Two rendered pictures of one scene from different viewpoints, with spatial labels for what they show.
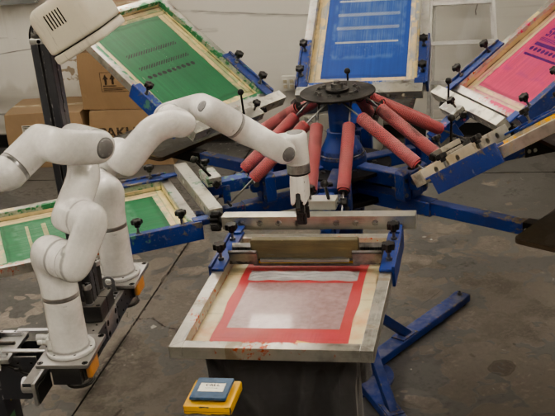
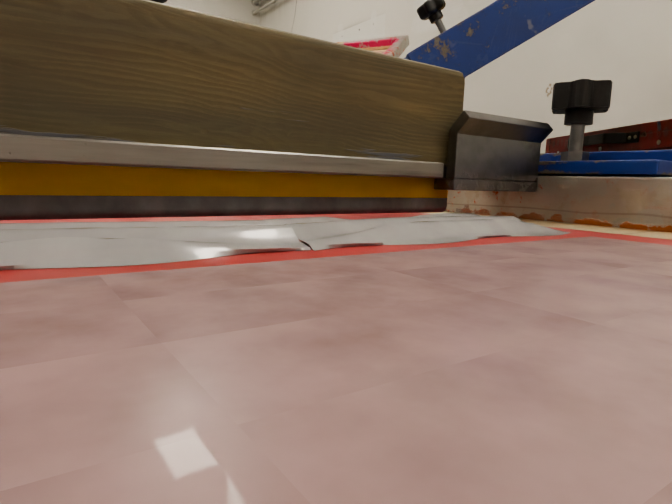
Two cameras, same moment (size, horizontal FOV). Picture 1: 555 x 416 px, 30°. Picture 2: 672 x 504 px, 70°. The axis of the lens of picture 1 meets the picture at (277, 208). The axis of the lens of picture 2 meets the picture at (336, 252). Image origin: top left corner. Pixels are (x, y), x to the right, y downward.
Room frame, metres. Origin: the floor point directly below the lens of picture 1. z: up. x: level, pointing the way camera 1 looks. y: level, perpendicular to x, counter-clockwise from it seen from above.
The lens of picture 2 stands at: (2.87, 0.07, 0.98)
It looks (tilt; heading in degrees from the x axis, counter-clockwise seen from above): 9 degrees down; 311
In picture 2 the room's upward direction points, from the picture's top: 2 degrees clockwise
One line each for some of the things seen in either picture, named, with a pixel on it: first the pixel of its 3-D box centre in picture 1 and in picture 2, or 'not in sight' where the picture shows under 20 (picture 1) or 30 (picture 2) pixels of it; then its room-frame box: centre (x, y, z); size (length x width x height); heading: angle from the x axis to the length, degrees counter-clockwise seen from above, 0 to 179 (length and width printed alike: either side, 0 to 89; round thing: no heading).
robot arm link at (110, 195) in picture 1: (105, 199); not in sight; (2.80, 0.49, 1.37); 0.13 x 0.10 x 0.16; 28
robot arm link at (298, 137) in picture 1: (284, 148); not in sight; (3.09, -0.04, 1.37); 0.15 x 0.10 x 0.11; 118
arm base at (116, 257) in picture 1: (110, 250); not in sight; (2.80, 0.50, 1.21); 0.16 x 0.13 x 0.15; 80
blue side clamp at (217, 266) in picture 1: (227, 256); not in sight; (3.20, 0.18, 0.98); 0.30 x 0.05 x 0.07; 166
